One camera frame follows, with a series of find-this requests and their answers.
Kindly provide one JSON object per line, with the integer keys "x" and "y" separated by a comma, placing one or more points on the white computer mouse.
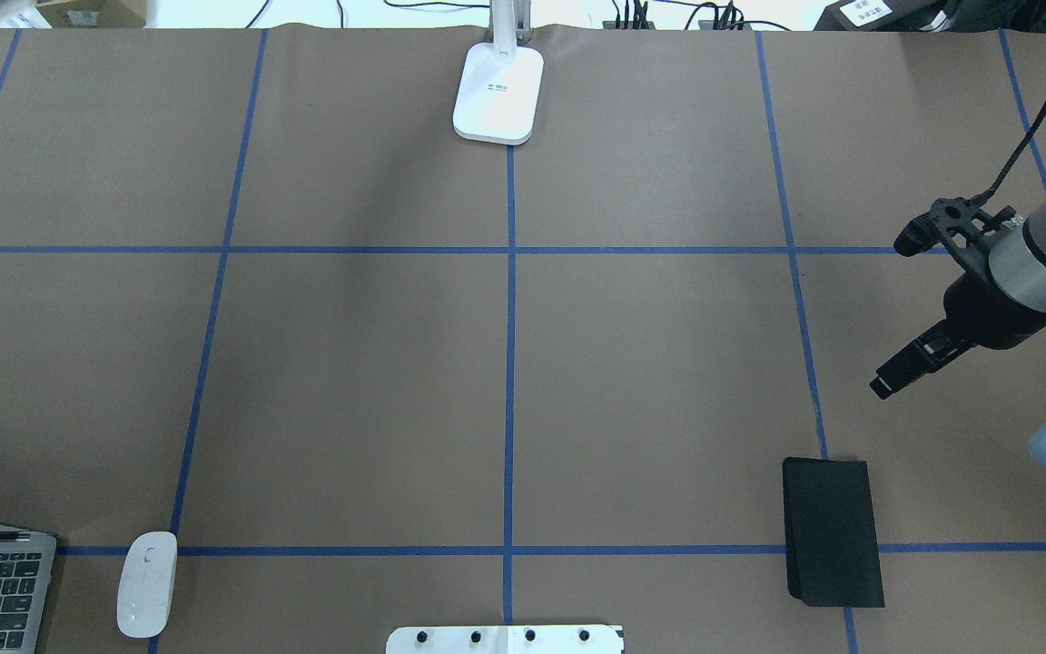
{"x": 146, "y": 586}

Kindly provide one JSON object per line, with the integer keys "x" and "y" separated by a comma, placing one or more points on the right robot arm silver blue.
{"x": 1018, "y": 263}

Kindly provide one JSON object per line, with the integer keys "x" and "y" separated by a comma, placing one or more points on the black mouse pad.
{"x": 831, "y": 551}

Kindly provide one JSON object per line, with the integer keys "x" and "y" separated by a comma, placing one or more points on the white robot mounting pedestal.
{"x": 550, "y": 638}

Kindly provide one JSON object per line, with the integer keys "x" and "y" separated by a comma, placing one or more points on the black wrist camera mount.
{"x": 963, "y": 228}

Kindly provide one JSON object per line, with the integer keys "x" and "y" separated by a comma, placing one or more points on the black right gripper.
{"x": 979, "y": 311}

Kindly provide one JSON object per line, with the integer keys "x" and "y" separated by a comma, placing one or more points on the white desk lamp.
{"x": 499, "y": 89}

